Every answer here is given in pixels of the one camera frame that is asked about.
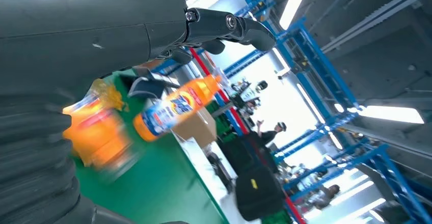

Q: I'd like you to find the person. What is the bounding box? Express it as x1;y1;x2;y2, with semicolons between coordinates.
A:
242;119;288;156
304;183;341;210

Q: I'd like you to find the blue rack with red bar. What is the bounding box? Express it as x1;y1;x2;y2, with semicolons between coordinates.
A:
152;16;360;224

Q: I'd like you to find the dark blue tablet stand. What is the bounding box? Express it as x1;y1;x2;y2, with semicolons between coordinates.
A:
127;75;167;100

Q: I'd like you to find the black carrying case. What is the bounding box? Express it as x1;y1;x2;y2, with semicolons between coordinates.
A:
234;166;287;222

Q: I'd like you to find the white table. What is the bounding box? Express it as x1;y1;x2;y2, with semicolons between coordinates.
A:
171;128;267;224

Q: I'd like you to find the ceiling light panel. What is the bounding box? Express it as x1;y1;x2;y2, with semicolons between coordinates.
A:
357;105;425;125
279;0;313;31

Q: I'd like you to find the black remote controller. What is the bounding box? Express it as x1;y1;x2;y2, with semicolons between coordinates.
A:
206;151;233;193

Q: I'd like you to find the green plastic crate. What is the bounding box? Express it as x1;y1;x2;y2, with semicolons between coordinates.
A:
261;210;293;224

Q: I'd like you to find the cardboard box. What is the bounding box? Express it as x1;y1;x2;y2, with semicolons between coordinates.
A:
171;107;219;149

